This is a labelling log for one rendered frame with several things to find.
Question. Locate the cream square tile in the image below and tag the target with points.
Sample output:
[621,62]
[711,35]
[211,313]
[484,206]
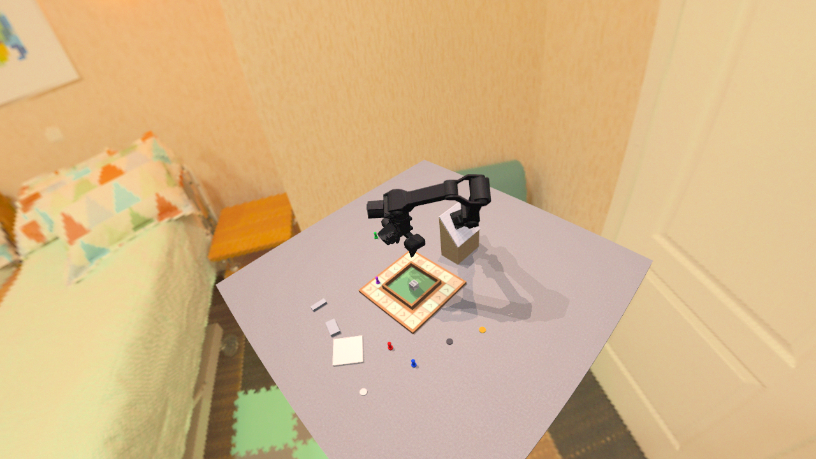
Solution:
[348,351]

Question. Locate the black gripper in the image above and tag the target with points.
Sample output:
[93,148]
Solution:
[412,242]

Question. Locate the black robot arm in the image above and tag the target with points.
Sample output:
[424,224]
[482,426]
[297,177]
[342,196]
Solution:
[397,203]

